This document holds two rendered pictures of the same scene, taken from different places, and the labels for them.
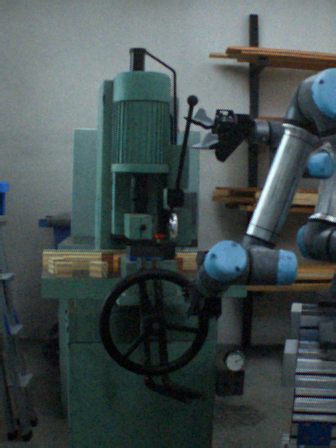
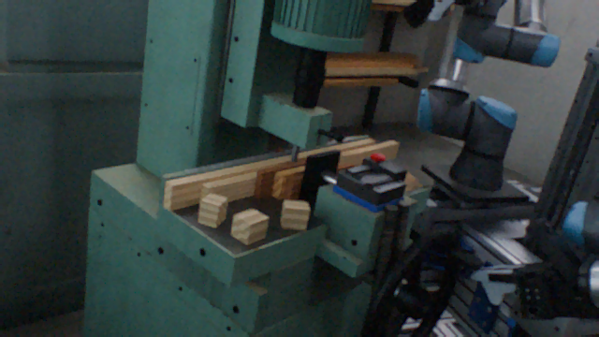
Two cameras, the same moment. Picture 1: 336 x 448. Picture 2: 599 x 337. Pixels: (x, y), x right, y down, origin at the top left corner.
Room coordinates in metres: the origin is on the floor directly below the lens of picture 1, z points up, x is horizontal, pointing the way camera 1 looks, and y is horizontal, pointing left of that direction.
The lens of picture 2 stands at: (0.97, 0.82, 1.39)
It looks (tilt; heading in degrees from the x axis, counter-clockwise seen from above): 22 degrees down; 320
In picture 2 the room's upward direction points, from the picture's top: 11 degrees clockwise
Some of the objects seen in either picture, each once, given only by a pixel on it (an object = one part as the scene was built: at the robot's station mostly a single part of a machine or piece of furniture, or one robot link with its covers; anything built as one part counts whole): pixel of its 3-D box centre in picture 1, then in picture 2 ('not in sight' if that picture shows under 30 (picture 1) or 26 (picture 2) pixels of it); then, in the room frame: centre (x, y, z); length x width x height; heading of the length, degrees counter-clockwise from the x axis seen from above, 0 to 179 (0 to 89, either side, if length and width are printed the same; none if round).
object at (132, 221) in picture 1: (138, 228); (294, 123); (1.88, 0.09, 1.03); 0.14 x 0.07 x 0.09; 10
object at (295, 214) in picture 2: (98, 269); (295, 214); (1.70, 0.19, 0.92); 0.04 x 0.03 x 0.04; 61
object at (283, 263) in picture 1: (266, 266); not in sight; (1.24, -0.21, 1.00); 0.11 x 0.11 x 0.08; 8
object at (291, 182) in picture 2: (150, 264); (320, 181); (1.81, 0.05, 0.92); 0.20 x 0.02 x 0.05; 100
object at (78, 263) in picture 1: (161, 263); (314, 168); (1.87, 0.02, 0.92); 0.61 x 0.02 x 0.04; 100
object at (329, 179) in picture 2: not in sight; (331, 180); (1.76, 0.07, 0.95); 0.09 x 0.07 x 0.09; 100
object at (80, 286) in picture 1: (143, 285); (326, 217); (1.75, 0.07, 0.87); 0.61 x 0.30 x 0.06; 100
